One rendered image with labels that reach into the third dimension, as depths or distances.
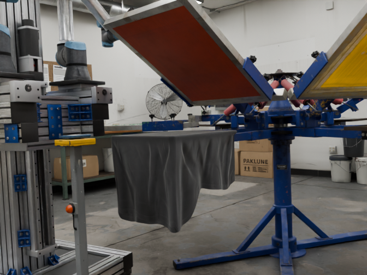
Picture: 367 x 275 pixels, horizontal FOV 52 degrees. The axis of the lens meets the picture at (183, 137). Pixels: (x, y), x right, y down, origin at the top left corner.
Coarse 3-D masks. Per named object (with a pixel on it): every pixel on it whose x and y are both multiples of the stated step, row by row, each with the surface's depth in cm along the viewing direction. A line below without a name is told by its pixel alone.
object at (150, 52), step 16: (128, 32) 195; (144, 32) 190; (144, 48) 203; (160, 48) 198; (160, 64) 214; (176, 64) 208; (176, 80) 224; (192, 80) 218; (192, 96) 236; (208, 96) 229
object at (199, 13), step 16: (176, 0) 160; (192, 0) 160; (128, 16) 182; (144, 16) 178; (208, 16) 168; (112, 32) 200; (208, 32) 173; (224, 48) 179; (240, 64) 187; (256, 96) 210
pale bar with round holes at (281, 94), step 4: (280, 88) 211; (284, 88) 209; (276, 92) 211; (280, 92) 209; (284, 92) 209; (272, 96) 212; (276, 96) 210; (280, 96) 209; (284, 96) 209; (248, 100) 225; (252, 100) 224; (256, 100) 222; (260, 100) 221; (264, 100) 219; (268, 100) 218; (272, 100) 216; (276, 100) 214; (196, 104) 253; (200, 104) 251; (204, 104) 249; (208, 104) 248; (212, 104) 245; (216, 104) 244; (220, 104) 242
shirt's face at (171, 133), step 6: (156, 132) 214; (162, 132) 210; (168, 132) 206; (174, 132) 203; (180, 132) 199; (186, 132) 196; (192, 132) 192; (198, 132) 189; (204, 132) 186; (210, 132) 183
